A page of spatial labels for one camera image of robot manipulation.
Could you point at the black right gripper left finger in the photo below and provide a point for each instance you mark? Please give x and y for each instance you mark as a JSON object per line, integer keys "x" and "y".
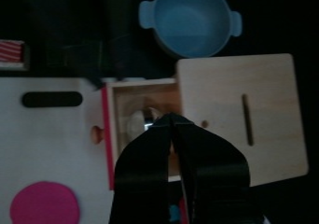
{"x": 142, "y": 171}

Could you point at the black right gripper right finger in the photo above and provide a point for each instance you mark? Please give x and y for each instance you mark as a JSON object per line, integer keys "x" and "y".
{"x": 215, "y": 171}

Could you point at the silver round cutter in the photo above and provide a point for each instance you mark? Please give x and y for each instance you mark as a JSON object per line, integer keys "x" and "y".
{"x": 142, "y": 122}

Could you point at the wooden drawer with pink front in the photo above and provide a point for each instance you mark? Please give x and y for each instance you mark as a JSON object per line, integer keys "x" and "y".
{"x": 138, "y": 109}

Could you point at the wooden box with slot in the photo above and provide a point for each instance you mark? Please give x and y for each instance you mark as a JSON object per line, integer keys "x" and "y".
{"x": 244, "y": 109}

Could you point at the red white striped block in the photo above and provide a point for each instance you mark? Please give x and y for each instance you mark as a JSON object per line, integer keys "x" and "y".
{"x": 12, "y": 54}

